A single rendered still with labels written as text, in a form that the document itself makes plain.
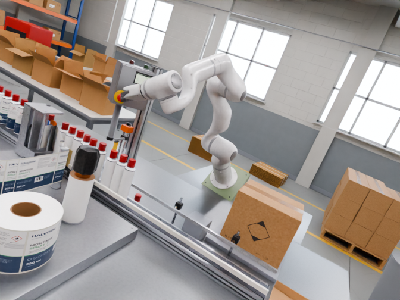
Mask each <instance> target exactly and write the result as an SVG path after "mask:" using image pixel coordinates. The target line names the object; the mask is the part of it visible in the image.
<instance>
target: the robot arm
mask: <svg viewBox="0 0 400 300"><path fill-rule="evenodd" d="M206 79H208V80H207V84H206V90H207V94H208V97H209V99H210V101H211V103H212V107H213V118H212V124H211V127H210V129H209V130H208V131H207V132H206V134H204V136H203V138H202V140H201V145H202V147H203V148H204V149H205V150H206V151H207V152H209V153H210V154H212V157H211V163H212V168H213V171H212V172H211V175H210V180H211V183H212V184H213V185H214V186H215V187H216V188H219V189H228V188H230V187H232V186H233V185H234V184H235V183H236V181H237V173H236V171H235V169H234V168H232V167H231V165H230V162H231V161H232V160H233V159H234V158H235V157H236V155H237V152H238V151H237V149H236V147H235V146H234V144H232V143H231V142H229V141H228V140H226V139H224V138H222V137H221V136H219V133H222V132H224V131H226V130H227V129H228V127H229V124H230V119H231V115H232V111H231V107H230V105H229V104H228V102H227V101H226V99H228V100H230V101H232V102H241V101H243V100H244V99H245V98H246V94H247V88H246V84H245V82H244V81H243V79H242V78H241V77H240V75H239V74H238V73H237V72H236V70H235V69H234V67H233V64H232V61H231V58H230V57H229V56H228V55H227V54H225V53H217V54H214V55H211V56H209V57H206V58H203V59H201V60H197V61H195V62H192V63H190V64H187V65H185V66H184V67H183V68H182V70H181V76H180V74H179V73H178V72H176V71H174V70H171V71H168V72H166V73H163V74H160V75H158V76H155V77H152V78H150V79H147V80H144V81H143V82H142V84H135V85H131V86H127V87H124V90H126V91H127V92H122V93H121V97H120V99H121V102H128V101H129V100H130V101H145V100H150V101H151V100H155V99H158V100H159V103H160V105H161V108H162V110H163V112H164V113H165V114H173V113H176V112H178V111H180V110H182V109H184V108H185V107H186V106H188V105H189V104H190V103H191V102H192V100H193V98H194V96H195V94H196V88H197V84H198V83H199V82H202V81H204V80H206ZM181 90H182V91H181ZM180 91H181V94H180V96H179V98H178V96H177V93H178V92H180Z"/></svg>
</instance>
